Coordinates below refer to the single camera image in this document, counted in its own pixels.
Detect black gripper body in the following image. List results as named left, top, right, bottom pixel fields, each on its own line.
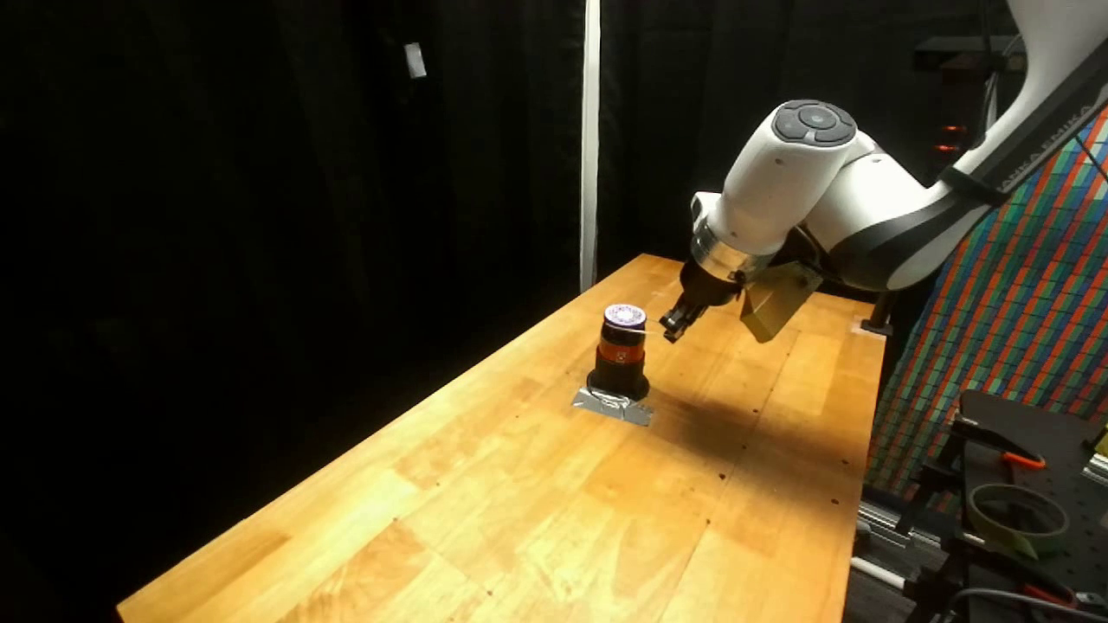
left=675, top=253, right=744, bottom=317

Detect white tag on curtain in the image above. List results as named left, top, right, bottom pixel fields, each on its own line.
left=401, top=39, right=434, bottom=82

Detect black curtain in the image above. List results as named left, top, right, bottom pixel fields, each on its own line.
left=0, top=0, right=588, bottom=623
left=600, top=0, right=1017, bottom=273

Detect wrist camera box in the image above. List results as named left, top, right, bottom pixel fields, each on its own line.
left=737, top=259, right=828, bottom=345

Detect orange handled tool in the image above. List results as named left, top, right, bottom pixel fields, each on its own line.
left=993, top=447, right=1052, bottom=475

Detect white vertical pole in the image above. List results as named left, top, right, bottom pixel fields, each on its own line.
left=574, top=0, right=606, bottom=294

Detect aluminium rail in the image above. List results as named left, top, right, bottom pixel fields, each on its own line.
left=849, top=491, right=963, bottom=594

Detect silver duct tape piece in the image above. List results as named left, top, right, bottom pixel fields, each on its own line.
left=572, top=385, right=659, bottom=430

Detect tape roll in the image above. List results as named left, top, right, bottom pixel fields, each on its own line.
left=963, top=478, right=1077, bottom=559

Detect colourful patterned panel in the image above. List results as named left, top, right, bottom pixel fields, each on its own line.
left=865, top=105, right=1108, bottom=500

